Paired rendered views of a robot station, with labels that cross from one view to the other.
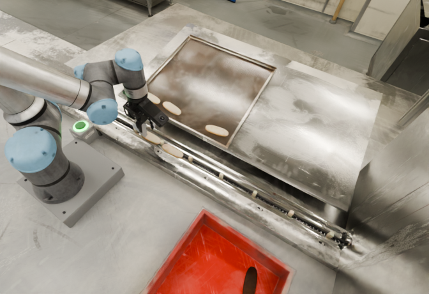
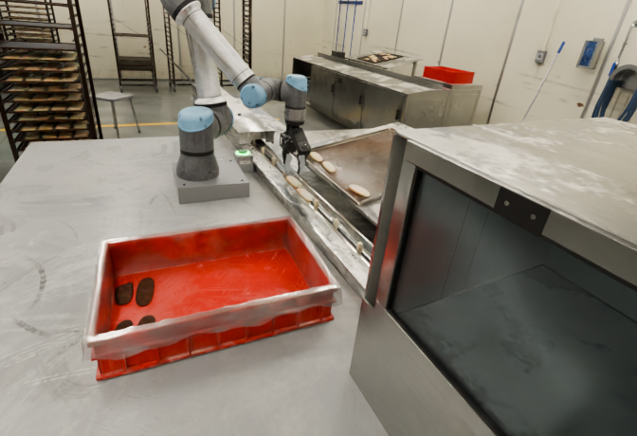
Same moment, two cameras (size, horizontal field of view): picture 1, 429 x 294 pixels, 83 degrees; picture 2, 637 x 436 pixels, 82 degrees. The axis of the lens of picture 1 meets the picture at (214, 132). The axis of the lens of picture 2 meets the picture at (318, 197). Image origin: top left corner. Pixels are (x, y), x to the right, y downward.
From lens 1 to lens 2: 0.74 m
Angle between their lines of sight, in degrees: 37
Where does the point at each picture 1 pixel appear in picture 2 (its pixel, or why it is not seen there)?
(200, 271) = (249, 272)
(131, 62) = (295, 80)
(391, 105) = not seen: outside the picture
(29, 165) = (186, 122)
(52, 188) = (190, 159)
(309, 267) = not seen: hidden behind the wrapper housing
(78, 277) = (156, 227)
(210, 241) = (281, 261)
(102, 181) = (227, 183)
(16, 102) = (208, 88)
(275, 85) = not seen: hidden behind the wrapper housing
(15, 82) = (210, 46)
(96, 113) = (245, 90)
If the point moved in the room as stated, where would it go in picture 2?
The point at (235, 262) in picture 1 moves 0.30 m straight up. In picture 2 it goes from (289, 283) to (297, 173)
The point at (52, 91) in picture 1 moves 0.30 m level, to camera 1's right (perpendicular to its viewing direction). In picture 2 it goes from (227, 62) to (300, 78)
